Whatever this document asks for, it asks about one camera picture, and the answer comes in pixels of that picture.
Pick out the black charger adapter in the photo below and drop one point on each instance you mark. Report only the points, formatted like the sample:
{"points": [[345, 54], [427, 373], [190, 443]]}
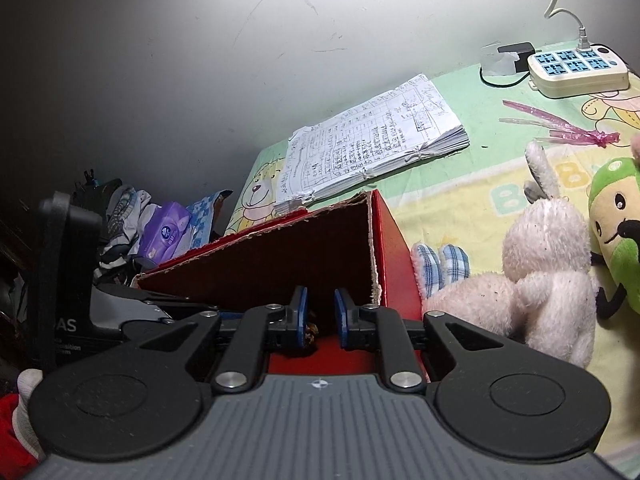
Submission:
{"points": [[515, 49]]}

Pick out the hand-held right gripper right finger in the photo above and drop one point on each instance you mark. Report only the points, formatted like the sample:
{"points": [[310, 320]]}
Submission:
{"points": [[341, 317]]}

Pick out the striped clothing pile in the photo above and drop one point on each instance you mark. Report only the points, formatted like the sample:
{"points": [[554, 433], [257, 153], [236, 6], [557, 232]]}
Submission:
{"points": [[120, 230]]}

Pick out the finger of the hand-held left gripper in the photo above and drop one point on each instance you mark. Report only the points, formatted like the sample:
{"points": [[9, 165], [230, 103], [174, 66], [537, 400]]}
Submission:
{"points": [[180, 304]]}

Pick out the white and blue power strip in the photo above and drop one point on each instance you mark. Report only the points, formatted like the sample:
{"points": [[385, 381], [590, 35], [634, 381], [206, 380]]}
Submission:
{"points": [[575, 77]]}

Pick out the green plush toy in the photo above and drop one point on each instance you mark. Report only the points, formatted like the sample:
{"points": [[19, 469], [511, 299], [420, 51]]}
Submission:
{"points": [[617, 220]]}

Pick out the red cardboard box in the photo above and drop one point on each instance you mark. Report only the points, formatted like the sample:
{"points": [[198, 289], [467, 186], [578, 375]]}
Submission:
{"points": [[390, 250]]}

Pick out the cartoon printed desktop cover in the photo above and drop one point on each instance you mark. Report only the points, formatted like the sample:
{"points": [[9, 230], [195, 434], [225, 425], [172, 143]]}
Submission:
{"points": [[475, 170]]}

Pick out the handwritten paper notebook stack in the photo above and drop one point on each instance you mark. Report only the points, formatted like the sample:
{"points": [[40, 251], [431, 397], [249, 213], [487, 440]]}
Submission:
{"points": [[360, 140]]}

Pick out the pink plastic wrapper strip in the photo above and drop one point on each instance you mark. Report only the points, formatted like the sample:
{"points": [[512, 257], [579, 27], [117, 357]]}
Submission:
{"points": [[565, 130]]}

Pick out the person's left hand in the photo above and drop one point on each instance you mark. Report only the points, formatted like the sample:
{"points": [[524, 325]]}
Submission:
{"points": [[29, 382]]}

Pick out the pink plush rabbit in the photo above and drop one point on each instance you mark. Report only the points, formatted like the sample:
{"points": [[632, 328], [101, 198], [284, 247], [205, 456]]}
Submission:
{"points": [[545, 255]]}

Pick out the purple tissue pack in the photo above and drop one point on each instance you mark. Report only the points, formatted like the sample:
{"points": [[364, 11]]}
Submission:
{"points": [[162, 232]]}

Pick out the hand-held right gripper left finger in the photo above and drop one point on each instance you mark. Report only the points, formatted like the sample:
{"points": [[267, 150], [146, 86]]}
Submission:
{"points": [[300, 316]]}

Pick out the blue patterned cloth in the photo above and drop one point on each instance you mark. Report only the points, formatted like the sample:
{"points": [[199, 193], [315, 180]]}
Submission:
{"points": [[202, 220]]}

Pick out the black power adapter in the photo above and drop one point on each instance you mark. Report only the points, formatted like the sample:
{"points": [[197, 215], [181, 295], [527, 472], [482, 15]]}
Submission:
{"points": [[500, 65]]}

